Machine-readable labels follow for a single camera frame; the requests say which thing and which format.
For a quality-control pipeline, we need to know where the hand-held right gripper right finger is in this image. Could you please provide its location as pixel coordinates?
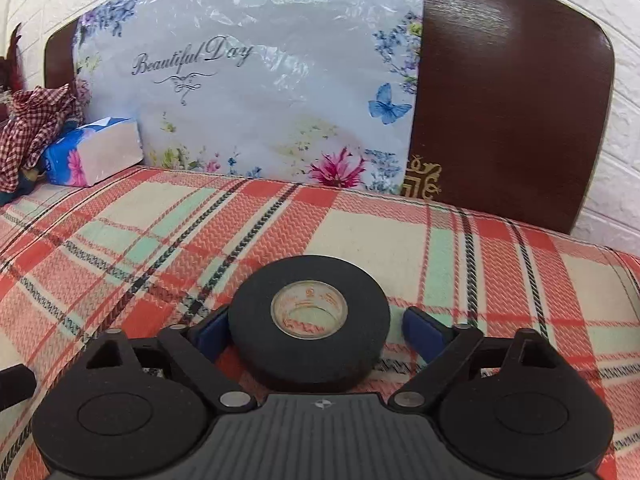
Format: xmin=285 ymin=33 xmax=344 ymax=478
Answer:
xmin=387 ymin=306 xmax=557 ymax=412

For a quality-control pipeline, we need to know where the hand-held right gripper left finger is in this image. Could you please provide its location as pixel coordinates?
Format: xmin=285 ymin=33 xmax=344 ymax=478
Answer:
xmin=82 ymin=305 xmax=259 ymax=414

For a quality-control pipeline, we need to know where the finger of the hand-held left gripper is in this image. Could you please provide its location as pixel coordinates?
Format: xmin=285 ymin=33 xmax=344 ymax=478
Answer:
xmin=0 ymin=364 xmax=39 ymax=411

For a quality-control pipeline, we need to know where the black tape roll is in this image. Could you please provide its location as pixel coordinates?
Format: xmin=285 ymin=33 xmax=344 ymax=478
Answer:
xmin=228 ymin=255 xmax=392 ymax=394

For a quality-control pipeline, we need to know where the plaid blanket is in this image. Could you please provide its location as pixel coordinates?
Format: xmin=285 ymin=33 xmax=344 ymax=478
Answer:
xmin=0 ymin=166 xmax=640 ymax=480

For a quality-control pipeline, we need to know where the dark blue toy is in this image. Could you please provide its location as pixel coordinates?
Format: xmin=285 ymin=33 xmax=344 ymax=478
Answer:
xmin=0 ymin=167 xmax=42 ymax=196

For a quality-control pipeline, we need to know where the blue pink tissue pack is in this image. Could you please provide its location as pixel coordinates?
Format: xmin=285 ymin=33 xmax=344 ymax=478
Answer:
xmin=40 ymin=117 xmax=144 ymax=189

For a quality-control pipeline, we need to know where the brown wooden headboard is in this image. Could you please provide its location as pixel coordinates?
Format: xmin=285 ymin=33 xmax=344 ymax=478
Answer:
xmin=42 ymin=0 xmax=616 ymax=236

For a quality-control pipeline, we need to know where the red checkered cloth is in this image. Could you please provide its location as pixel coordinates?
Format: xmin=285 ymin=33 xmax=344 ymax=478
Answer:
xmin=0 ymin=82 xmax=87 ymax=194

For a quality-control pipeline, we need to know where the floral plastic bedding bag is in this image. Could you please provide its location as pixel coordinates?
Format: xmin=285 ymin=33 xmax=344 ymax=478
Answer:
xmin=72 ymin=0 xmax=427 ymax=197

